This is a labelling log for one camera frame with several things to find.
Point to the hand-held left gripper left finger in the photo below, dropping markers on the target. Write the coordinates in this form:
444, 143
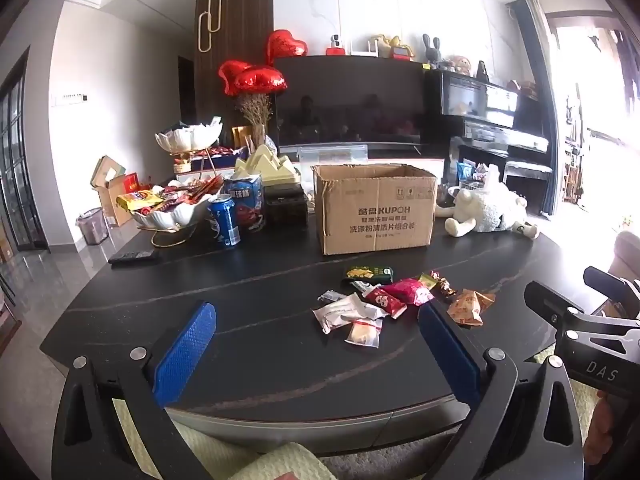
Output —
184, 355

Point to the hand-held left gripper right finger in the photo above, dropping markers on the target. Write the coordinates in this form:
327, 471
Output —
446, 355

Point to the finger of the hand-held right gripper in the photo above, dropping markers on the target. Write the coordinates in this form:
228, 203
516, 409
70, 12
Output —
607, 282
547, 305

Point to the clear red-striped biscuit packet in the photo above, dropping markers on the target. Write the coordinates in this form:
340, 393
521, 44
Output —
362, 334

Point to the brown cardboard box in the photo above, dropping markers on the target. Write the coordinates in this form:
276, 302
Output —
375, 210

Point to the person's right hand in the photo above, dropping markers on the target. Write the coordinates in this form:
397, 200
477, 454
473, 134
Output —
605, 435

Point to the beige armchair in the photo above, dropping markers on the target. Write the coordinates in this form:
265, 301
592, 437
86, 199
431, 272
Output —
627, 255

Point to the orange snack packet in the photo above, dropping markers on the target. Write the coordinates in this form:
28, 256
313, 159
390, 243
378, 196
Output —
470, 307

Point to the colourful foil candy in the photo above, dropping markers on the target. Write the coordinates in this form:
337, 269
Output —
444, 284

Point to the magenta snack packet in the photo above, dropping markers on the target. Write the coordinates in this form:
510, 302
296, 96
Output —
407, 291

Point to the red snack packet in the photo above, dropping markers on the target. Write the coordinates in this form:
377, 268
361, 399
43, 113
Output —
386, 303

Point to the dark green cracker packet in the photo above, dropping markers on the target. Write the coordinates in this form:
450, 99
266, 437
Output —
372, 275

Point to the black remote control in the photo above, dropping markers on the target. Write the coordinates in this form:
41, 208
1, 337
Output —
132, 256

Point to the white plush sheep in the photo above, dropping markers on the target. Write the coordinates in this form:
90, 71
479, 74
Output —
487, 207

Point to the piano bench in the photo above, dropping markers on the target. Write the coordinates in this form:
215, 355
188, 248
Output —
527, 170

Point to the white shell tiered stand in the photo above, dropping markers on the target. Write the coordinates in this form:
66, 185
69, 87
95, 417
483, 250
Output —
172, 215

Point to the blue soda can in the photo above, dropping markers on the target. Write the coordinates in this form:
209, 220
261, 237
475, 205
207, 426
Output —
223, 220

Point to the pale yellow cloth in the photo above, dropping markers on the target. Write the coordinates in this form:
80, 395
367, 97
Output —
280, 460

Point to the grey trash bin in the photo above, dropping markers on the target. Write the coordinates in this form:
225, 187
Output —
92, 227

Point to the blue snack bag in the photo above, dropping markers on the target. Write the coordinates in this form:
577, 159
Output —
465, 170

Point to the pile of snack packets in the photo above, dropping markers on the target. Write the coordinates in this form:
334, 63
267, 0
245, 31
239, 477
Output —
165, 195

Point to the blue drink carton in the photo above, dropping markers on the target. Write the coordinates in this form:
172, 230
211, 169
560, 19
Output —
246, 202

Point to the open cardboard boxes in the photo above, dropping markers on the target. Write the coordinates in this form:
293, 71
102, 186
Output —
112, 195

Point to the black storage box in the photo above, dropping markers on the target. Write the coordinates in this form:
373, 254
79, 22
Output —
286, 207

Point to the yellow mountain-shaped ornament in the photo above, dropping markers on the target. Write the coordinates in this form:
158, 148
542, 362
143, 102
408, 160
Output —
270, 167

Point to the black piano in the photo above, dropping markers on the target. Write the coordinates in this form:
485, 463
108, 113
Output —
475, 110

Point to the clear plastic container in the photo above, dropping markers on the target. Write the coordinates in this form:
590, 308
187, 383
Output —
332, 152

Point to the black glass door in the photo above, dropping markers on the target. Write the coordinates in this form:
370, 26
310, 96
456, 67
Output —
20, 170

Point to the dried flower bouquet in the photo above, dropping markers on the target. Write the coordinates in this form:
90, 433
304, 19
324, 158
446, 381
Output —
256, 110

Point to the small plush toy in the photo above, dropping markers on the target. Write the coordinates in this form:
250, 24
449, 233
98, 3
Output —
460, 65

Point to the black television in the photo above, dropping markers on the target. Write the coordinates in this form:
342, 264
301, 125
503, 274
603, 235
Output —
350, 102

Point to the grey rabbit figurine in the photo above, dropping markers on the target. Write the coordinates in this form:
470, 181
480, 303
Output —
431, 52

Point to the red heart balloon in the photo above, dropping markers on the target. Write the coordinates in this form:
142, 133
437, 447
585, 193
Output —
230, 75
284, 46
260, 80

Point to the gold camel ornament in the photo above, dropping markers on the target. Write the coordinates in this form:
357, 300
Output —
392, 49

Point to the white red robot toy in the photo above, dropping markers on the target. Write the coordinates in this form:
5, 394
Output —
335, 45

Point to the gold loop wall lamp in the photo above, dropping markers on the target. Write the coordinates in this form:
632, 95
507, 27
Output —
210, 22

